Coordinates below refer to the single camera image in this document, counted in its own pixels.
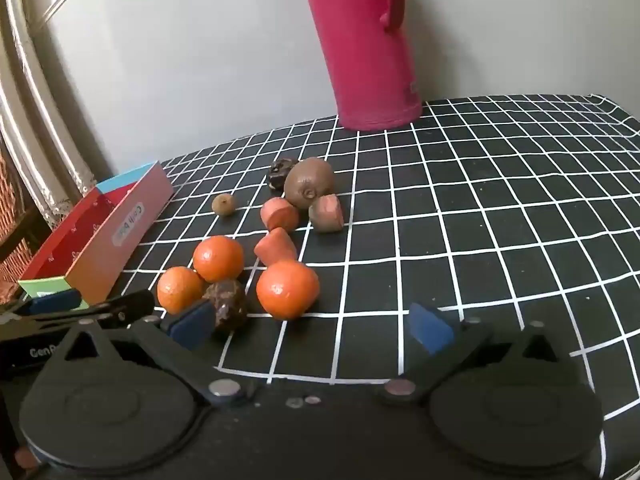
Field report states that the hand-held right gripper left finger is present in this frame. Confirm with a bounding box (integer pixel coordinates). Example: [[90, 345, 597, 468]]
[[65, 300, 256, 406]]

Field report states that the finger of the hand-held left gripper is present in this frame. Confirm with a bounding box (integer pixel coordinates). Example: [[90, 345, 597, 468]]
[[30, 289, 156, 330], [0, 287, 82, 317]]

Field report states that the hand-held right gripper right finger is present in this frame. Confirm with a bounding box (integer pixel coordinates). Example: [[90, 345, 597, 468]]
[[372, 302, 573, 404]]

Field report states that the dark wrinkled dried fruit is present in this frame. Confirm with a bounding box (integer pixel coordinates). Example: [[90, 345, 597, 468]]
[[202, 280, 249, 333], [268, 159, 296, 193]]

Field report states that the red cardboard box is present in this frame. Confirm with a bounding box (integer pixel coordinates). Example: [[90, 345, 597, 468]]
[[18, 161, 175, 306]]

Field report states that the large orange mandarin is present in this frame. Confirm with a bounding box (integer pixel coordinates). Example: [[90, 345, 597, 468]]
[[256, 260, 320, 321]]

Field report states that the orange carrot piece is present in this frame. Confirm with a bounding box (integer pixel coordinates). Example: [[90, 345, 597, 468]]
[[260, 197, 300, 232], [253, 227, 297, 267]]

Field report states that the small brown longan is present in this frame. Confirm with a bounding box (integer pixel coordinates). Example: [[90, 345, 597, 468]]
[[211, 193, 237, 218]]

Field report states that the brownish carrot piece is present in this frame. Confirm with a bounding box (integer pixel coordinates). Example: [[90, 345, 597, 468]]
[[308, 193, 344, 233]]

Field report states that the brown kiwi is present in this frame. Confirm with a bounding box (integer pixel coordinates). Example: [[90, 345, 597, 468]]
[[284, 157, 336, 210]]

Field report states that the orange woven wooden chair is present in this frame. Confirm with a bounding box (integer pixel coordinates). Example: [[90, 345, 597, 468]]
[[0, 145, 53, 303]]

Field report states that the beige satin curtain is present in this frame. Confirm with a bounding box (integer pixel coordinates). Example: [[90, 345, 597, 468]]
[[0, 0, 97, 228]]

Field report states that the pink thermos flask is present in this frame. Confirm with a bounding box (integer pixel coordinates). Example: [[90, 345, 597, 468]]
[[294, 0, 423, 132]]

